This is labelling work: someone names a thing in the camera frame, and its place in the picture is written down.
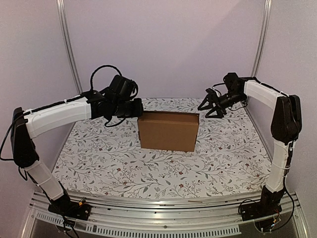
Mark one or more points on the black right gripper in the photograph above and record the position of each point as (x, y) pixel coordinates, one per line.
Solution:
(221, 106)

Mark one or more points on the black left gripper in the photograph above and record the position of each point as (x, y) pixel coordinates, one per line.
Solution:
(138, 109)

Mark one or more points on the brown cardboard box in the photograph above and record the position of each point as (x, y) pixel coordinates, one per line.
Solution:
(173, 131)

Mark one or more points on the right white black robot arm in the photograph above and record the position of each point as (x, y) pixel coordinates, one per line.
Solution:
(285, 128)

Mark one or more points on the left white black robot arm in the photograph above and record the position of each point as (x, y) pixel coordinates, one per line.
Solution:
(117, 100)

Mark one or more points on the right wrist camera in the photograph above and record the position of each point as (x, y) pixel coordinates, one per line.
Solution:
(212, 95)

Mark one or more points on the right aluminium corner post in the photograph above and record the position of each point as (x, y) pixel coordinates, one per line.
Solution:
(262, 38)

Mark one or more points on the aluminium corner post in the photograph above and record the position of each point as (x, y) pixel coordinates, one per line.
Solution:
(68, 46)
(262, 38)

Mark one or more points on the aluminium front rail frame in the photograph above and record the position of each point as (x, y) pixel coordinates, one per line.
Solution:
(119, 217)

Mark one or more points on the left aluminium corner post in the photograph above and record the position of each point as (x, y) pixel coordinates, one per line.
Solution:
(68, 46)

